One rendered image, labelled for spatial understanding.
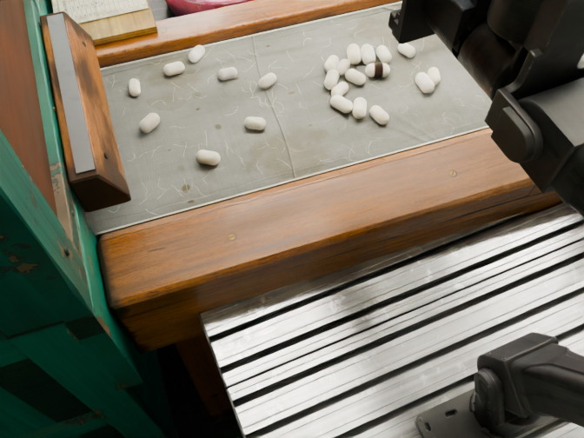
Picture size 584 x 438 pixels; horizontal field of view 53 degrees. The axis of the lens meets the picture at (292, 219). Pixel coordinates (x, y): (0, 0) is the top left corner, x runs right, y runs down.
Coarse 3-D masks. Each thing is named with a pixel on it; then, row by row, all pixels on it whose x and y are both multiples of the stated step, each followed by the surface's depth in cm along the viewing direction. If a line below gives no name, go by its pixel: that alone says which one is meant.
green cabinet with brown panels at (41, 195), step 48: (0, 0) 65; (0, 48) 58; (0, 96) 53; (48, 96) 71; (0, 144) 43; (48, 144) 67; (0, 192) 40; (48, 192) 61; (0, 240) 45; (48, 240) 49; (0, 288) 51; (48, 288) 53; (0, 336) 58
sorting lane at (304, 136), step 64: (128, 64) 92; (192, 64) 93; (256, 64) 93; (320, 64) 93; (448, 64) 94; (128, 128) 86; (192, 128) 86; (320, 128) 86; (384, 128) 87; (448, 128) 87; (192, 192) 80
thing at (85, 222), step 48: (48, 0) 98; (96, 240) 76; (96, 288) 66; (48, 336) 61; (96, 336) 65; (0, 384) 71; (48, 384) 76; (96, 384) 77; (144, 384) 103; (0, 432) 85; (48, 432) 89; (96, 432) 101; (144, 432) 105
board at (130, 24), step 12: (132, 12) 93; (144, 12) 93; (84, 24) 92; (96, 24) 92; (108, 24) 92; (120, 24) 92; (132, 24) 92; (144, 24) 92; (96, 36) 90; (108, 36) 90; (120, 36) 91; (132, 36) 92
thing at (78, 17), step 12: (60, 0) 94; (72, 0) 94; (84, 0) 94; (96, 0) 94; (108, 0) 94; (120, 0) 94; (132, 0) 94; (144, 0) 94; (72, 12) 93; (84, 12) 93; (96, 12) 93; (108, 12) 93; (120, 12) 93
